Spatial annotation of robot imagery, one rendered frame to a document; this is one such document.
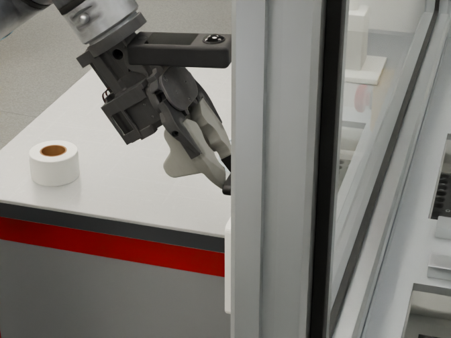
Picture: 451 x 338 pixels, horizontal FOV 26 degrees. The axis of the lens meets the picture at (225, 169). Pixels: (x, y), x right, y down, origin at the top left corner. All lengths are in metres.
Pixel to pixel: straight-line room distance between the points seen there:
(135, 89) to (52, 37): 3.16
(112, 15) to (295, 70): 0.64
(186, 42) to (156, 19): 3.31
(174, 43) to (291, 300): 0.61
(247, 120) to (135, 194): 0.94
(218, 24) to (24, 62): 0.88
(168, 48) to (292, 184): 0.61
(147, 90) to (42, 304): 0.51
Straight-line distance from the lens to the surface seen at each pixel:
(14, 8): 1.10
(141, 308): 1.41
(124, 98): 1.08
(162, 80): 1.06
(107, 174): 1.44
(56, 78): 3.79
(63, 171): 1.41
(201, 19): 4.37
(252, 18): 0.43
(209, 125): 1.11
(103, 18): 1.06
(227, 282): 1.01
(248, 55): 0.44
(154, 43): 1.07
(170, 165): 1.10
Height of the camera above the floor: 1.43
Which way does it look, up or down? 28 degrees down
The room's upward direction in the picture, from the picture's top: straight up
